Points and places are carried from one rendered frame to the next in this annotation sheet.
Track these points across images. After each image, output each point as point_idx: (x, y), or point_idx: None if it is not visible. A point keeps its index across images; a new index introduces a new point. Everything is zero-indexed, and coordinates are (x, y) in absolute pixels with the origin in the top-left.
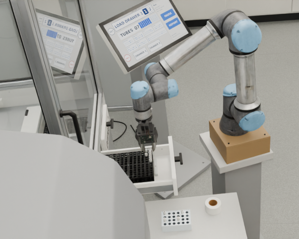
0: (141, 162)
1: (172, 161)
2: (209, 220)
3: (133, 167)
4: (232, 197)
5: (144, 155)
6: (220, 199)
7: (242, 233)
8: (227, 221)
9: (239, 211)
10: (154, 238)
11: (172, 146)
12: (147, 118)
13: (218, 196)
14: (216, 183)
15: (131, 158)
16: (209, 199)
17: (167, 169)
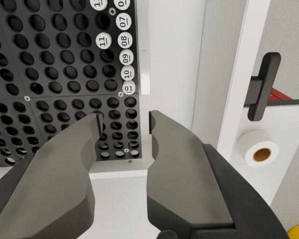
0: (85, 90)
1: (229, 137)
2: (233, 164)
3: (54, 112)
4: None
5: (94, 36)
6: (275, 122)
7: (275, 185)
8: (263, 167)
9: (293, 150)
10: (134, 190)
11: (260, 22)
12: None
13: (276, 112)
14: None
15: (27, 50)
16: (258, 147)
17: (184, 60)
